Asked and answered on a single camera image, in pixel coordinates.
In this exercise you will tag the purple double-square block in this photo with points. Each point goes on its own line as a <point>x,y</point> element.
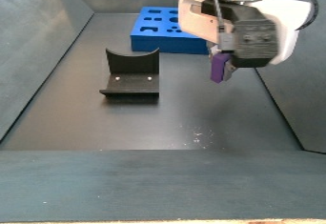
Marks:
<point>218,62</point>

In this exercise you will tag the black curved holder stand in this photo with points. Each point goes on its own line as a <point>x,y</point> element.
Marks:
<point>134,74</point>

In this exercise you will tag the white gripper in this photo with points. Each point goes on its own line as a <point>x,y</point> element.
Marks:
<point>289,13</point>

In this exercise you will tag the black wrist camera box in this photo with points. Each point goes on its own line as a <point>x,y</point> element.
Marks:
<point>254,36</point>

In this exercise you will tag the blue foam shape board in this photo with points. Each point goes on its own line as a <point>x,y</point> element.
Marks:
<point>157,31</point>

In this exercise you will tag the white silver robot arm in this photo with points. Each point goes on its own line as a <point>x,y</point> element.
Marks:
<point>217,48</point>

